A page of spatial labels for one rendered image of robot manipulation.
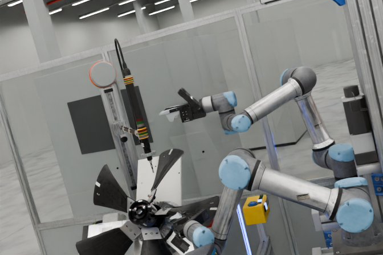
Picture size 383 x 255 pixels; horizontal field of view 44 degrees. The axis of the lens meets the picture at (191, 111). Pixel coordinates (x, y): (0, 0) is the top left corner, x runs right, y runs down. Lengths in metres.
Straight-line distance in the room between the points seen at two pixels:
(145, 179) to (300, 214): 0.93
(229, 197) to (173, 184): 0.70
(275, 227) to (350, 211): 1.30
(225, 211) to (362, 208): 0.53
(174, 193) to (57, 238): 1.20
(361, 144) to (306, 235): 1.03
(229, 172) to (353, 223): 0.44
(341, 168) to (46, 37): 6.71
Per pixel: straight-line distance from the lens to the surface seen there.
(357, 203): 1.65
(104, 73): 2.81
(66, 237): 3.41
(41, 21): 8.40
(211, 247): 1.53
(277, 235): 2.93
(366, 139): 2.02
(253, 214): 2.36
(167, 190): 2.52
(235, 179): 1.66
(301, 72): 2.19
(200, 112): 2.19
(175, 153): 2.29
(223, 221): 1.91
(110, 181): 2.38
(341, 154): 2.26
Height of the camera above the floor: 1.84
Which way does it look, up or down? 6 degrees down
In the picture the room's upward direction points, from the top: 14 degrees counter-clockwise
